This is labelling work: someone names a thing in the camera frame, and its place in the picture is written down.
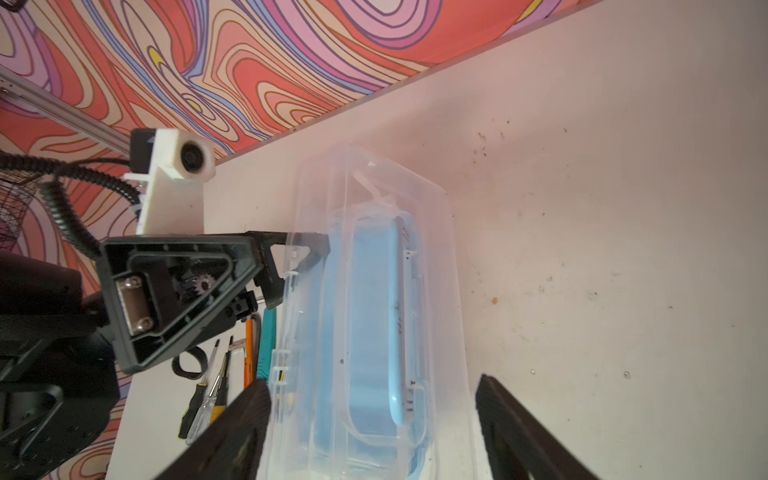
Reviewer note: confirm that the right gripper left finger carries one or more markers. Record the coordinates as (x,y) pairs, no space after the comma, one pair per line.
(232,446)

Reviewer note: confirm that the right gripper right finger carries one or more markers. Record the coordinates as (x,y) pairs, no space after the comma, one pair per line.
(518,446)

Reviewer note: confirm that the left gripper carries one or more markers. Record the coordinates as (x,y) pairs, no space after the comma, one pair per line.
(167,294)

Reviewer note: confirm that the blue plastic toolbox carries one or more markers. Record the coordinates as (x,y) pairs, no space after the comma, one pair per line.
(368,375)

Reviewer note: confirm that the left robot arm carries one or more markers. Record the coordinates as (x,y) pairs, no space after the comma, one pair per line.
(62,350)

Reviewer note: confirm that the black yellow screwdriver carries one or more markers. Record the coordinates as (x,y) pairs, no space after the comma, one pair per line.
(190,422)

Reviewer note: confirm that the clear handled screwdriver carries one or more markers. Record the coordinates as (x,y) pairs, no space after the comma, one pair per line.
(205,411)

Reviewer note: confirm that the yellow handled screwdriver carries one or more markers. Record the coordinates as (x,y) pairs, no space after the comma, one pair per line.
(222,389)

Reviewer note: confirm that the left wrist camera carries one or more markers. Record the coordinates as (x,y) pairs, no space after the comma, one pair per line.
(171,167)

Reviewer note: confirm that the left wire basket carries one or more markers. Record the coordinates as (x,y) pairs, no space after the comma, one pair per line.
(17,190)

